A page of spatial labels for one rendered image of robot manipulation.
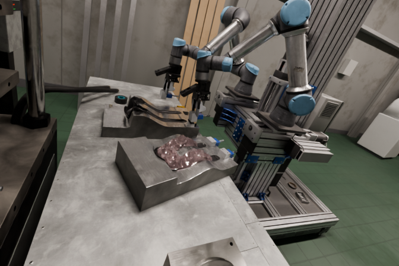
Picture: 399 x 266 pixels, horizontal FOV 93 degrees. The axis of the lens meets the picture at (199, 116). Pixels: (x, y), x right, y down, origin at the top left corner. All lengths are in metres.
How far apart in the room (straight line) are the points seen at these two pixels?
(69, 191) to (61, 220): 0.10
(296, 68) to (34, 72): 1.13
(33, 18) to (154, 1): 2.32
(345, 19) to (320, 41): 0.18
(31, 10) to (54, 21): 2.32
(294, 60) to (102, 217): 0.98
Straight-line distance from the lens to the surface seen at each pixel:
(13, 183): 0.86
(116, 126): 1.00
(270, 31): 1.14
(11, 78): 0.98
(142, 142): 0.81
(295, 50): 1.02
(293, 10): 1.00
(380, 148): 6.13
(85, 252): 0.66
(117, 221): 0.70
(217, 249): 0.63
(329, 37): 1.45
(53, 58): 3.39
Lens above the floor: 1.37
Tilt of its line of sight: 23 degrees down
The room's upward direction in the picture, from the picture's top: 18 degrees clockwise
